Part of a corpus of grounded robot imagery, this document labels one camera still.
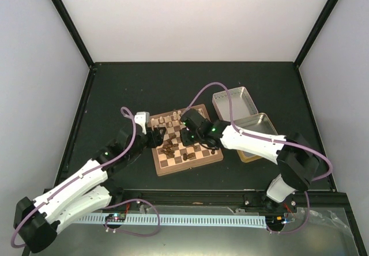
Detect right black frame post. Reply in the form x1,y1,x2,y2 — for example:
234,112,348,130
293,0,339,69

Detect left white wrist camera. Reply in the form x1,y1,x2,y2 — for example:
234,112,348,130
134,111,150,135

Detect black front rail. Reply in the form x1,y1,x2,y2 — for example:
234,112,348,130
110,190,349,213

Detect left black frame post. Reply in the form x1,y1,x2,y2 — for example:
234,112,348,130
51,0,95,69

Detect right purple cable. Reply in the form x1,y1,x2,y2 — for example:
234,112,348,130
187,82,334,235

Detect pile of dark chess pieces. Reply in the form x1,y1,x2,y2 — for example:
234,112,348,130
157,134,196,163

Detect wooden chess board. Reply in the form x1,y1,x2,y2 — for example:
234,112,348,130
148,109,223,176

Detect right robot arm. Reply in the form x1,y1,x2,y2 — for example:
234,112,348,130
180,108,319,212

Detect pink rimmed metal tin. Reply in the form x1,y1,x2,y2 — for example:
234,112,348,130
212,86,258,121

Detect row of white chess pieces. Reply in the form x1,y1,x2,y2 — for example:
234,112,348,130
149,110,184,129

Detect black frame post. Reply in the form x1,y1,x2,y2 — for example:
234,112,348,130
51,0,95,69
293,0,339,69

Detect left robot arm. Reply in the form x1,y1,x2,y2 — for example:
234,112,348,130
13,127,166,253

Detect light blue slotted cable duct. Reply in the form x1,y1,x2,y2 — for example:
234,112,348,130
75,213,266,229

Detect small circuit board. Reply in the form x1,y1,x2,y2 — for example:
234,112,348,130
106,213,126,223

